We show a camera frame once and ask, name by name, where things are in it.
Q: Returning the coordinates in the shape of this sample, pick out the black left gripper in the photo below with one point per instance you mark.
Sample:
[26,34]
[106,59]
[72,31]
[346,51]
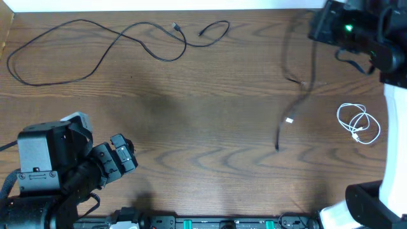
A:
[106,159]

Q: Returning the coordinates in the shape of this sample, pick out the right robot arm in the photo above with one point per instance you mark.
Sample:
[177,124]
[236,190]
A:
[371,36]

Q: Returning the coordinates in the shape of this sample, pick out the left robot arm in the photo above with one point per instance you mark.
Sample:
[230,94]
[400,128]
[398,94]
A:
[59,169]

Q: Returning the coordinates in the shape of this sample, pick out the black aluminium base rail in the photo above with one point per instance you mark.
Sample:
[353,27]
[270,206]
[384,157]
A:
[128,217]

